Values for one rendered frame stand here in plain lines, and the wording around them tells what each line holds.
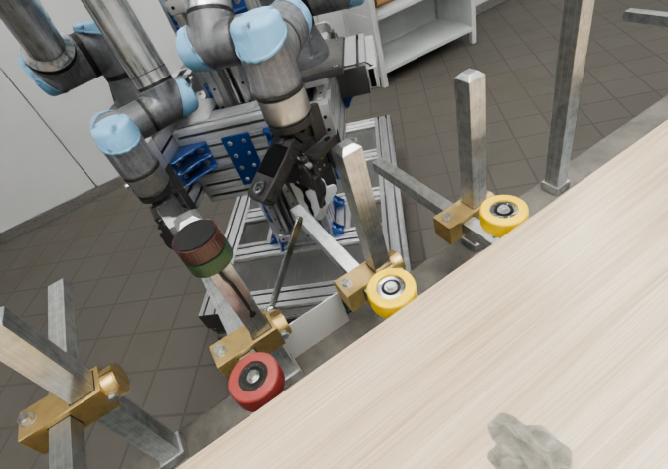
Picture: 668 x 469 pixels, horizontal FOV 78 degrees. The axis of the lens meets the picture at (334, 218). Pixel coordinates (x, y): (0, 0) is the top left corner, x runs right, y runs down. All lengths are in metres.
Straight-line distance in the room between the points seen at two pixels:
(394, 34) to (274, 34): 3.24
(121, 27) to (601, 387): 0.96
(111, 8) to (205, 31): 0.26
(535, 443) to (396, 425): 0.16
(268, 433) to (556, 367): 0.38
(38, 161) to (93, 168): 0.32
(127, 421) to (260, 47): 0.60
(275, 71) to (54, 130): 2.78
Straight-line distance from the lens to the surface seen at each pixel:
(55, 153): 3.36
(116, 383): 0.71
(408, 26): 3.88
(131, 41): 0.95
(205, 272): 0.54
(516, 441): 0.56
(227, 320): 0.80
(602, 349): 0.64
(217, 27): 0.74
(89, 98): 3.22
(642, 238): 0.77
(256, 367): 0.67
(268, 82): 0.61
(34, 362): 0.66
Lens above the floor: 1.44
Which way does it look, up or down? 41 degrees down
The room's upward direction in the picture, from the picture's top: 19 degrees counter-clockwise
